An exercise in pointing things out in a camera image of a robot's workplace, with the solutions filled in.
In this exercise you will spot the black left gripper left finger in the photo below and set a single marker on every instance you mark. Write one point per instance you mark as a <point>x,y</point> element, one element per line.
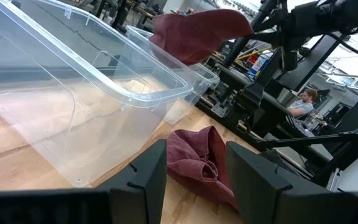
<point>145,186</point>

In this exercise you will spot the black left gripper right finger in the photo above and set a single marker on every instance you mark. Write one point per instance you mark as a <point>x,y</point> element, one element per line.
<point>259,193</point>

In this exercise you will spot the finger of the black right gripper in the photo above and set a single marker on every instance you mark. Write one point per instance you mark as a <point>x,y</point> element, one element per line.
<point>267,35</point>
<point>290,54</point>

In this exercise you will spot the maroon cap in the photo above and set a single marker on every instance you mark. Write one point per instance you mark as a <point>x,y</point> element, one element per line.
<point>194,34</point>
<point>194,161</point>

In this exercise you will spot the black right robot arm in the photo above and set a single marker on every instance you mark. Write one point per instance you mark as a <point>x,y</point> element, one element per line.
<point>328,15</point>

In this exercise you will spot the white and blue carton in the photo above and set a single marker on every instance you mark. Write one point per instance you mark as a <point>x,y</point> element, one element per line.
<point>259,63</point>

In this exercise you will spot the person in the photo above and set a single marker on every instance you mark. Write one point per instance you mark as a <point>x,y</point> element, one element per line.
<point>301,105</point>

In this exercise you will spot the clear plastic bin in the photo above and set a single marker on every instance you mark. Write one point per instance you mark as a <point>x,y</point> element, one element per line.
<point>197,81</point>
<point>73,102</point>

